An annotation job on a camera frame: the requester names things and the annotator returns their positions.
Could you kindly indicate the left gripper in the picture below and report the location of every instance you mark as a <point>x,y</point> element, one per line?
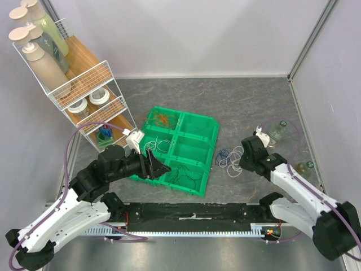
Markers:
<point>151,167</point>

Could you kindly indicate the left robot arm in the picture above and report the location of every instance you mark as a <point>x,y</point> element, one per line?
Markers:
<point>86,201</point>

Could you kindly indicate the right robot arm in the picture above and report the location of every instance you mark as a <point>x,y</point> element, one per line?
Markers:
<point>333,227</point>

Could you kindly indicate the green compartment tray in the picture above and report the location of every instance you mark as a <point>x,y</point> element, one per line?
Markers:
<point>185,142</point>

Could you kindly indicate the paper cup with lid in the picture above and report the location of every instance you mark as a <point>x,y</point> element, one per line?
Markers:
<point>100,97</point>
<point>80,108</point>

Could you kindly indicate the wooden shelf board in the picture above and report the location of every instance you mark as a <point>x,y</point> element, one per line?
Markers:
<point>86,74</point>

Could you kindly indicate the beige pump bottle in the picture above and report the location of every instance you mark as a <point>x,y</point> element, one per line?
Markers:
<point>47,70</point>

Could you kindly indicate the glass bottle green cap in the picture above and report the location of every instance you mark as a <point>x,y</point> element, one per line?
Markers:
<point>305,169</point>
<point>277,133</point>

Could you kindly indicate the dark green pump bottle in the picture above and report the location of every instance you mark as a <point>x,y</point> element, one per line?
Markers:
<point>50,48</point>

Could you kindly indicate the light green bottle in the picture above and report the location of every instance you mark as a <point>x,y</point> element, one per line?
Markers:
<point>32,13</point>

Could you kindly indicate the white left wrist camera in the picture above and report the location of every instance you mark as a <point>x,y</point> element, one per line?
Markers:
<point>133,139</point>

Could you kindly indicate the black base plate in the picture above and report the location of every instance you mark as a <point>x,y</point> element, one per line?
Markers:
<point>137,213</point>

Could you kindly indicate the white wire shelf rack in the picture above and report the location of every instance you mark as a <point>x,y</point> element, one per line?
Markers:
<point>91,131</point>

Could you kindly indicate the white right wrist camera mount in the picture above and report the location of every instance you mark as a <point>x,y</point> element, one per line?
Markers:
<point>264,137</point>

